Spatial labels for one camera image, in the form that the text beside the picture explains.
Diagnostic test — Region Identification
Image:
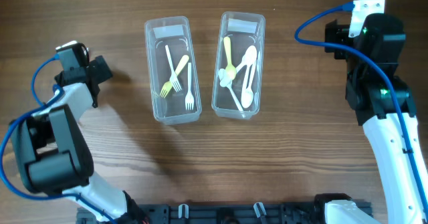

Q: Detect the cream plastic fork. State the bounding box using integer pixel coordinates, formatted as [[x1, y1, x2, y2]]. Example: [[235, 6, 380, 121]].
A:
[[160, 55, 189, 98]]

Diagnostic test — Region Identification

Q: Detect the white fork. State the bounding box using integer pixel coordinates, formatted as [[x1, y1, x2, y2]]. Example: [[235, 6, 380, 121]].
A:
[[165, 45, 182, 92]]

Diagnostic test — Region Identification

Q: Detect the white spoon vertical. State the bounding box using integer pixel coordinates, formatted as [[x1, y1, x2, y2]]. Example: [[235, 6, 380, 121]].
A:
[[245, 45, 257, 66]]

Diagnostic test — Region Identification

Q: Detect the white fork diagonal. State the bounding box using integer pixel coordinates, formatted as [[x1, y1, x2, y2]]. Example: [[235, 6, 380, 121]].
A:
[[185, 62, 195, 111]]

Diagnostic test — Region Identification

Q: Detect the white spoon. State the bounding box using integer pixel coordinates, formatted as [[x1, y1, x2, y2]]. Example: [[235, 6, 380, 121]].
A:
[[241, 62, 256, 108], [219, 55, 247, 87], [218, 68, 243, 112]]

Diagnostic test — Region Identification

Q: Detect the yellow plastic spoon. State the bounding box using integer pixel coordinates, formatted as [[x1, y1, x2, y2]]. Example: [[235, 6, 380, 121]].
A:
[[223, 36, 237, 80]]

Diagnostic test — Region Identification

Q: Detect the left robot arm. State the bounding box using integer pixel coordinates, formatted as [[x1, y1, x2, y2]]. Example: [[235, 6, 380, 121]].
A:
[[1, 41, 150, 223]]

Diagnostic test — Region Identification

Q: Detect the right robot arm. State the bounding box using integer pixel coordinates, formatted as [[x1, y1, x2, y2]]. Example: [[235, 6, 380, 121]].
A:
[[325, 13, 427, 223]]

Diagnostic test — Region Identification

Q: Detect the left clear plastic container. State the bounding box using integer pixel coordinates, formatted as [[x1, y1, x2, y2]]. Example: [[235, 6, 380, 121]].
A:
[[145, 16, 202, 125]]

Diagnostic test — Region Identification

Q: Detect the right blue cable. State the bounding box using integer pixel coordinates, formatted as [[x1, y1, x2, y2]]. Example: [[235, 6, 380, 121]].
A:
[[294, 1, 428, 218]]

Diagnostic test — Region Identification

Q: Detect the blue cable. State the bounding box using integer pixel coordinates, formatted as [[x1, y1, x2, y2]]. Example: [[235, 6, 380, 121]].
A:
[[294, 1, 428, 218], [0, 53, 114, 224]]

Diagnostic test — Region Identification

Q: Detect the left blue cable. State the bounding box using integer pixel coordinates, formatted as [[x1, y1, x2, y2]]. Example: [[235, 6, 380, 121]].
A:
[[0, 53, 114, 224]]

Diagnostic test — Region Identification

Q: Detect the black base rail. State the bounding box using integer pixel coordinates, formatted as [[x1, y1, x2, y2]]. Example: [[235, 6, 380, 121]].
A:
[[76, 202, 372, 224]]

